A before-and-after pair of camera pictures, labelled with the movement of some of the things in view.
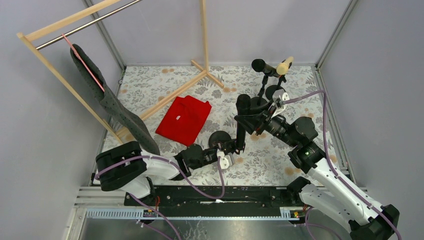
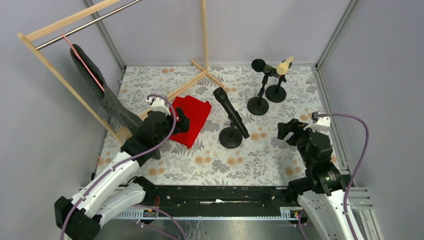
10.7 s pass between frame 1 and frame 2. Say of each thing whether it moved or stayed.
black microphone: moved
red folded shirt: stayed
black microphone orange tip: stayed
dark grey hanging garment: stayed
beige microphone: stayed
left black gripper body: moved
